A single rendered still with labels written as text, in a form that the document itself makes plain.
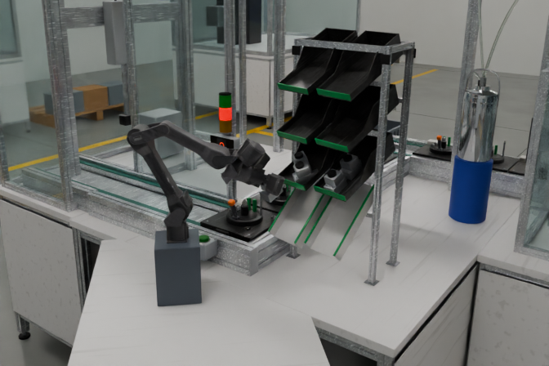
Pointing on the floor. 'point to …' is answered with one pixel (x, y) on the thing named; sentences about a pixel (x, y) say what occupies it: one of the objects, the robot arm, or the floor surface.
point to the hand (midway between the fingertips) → (269, 180)
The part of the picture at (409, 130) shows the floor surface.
